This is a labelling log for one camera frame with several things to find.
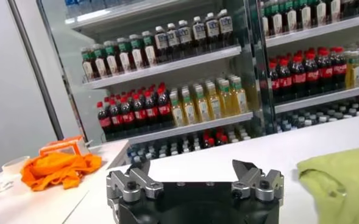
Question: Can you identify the white side table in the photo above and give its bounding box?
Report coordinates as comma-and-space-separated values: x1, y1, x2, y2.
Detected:
0, 139, 132, 214

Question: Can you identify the blue label dark drink bottle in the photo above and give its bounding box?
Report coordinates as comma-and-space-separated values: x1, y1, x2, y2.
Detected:
154, 26, 169, 63
191, 16, 207, 53
204, 12, 221, 51
177, 19, 194, 57
217, 9, 234, 48
166, 23, 182, 60

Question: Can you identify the white tape roll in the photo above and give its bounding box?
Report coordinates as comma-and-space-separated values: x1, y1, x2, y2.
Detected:
1, 155, 30, 176

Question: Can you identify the orange crumpled cloth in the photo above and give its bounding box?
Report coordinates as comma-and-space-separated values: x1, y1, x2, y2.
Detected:
20, 152, 103, 192

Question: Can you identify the white metal shelf board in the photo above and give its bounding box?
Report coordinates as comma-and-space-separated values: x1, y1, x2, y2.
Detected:
82, 44, 243, 90
65, 0, 216, 30
265, 12, 359, 49
274, 84, 359, 115
127, 111, 255, 144

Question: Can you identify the black cabinet divider post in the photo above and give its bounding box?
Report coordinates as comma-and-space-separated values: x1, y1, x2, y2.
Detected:
243, 0, 277, 135

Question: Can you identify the black slanted door bar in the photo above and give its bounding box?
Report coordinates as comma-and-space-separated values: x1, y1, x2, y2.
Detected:
7, 0, 65, 141

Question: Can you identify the light green t-shirt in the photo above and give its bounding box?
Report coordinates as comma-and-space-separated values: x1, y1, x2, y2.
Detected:
297, 145, 359, 224

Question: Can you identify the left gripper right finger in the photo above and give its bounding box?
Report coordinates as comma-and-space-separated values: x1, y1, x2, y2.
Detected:
231, 159, 285, 204

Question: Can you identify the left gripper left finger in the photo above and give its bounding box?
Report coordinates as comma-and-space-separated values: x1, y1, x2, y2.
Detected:
105, 159, 165, 205

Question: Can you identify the yellow juice bottle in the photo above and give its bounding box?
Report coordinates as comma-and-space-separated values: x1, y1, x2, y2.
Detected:
205, 82, 222, 120
169, 91, 186, 128
230, 76, 249, 115
345, 51, 359, 89
193, 85, 211, 122
181, 88, 197, 125
218, 79, 235, 118

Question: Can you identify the red cap cola bottle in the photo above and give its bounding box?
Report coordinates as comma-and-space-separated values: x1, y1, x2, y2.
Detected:
278, 58, 294, 100
268, 61, 281, 101
291, 55, 308, 97
96, 101, 112, 136
119, 96, 136, 131
304, 52, 321, 95
132, 93, 148, 128
318, 49, 335, 92
143, 90, 159, 126
108, 99, 124, 133
331, 46, 347, 89
156, 87, 173, 124

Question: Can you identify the orange white carton box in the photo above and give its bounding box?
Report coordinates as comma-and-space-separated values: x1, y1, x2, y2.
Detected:
38, 135, 90, 156

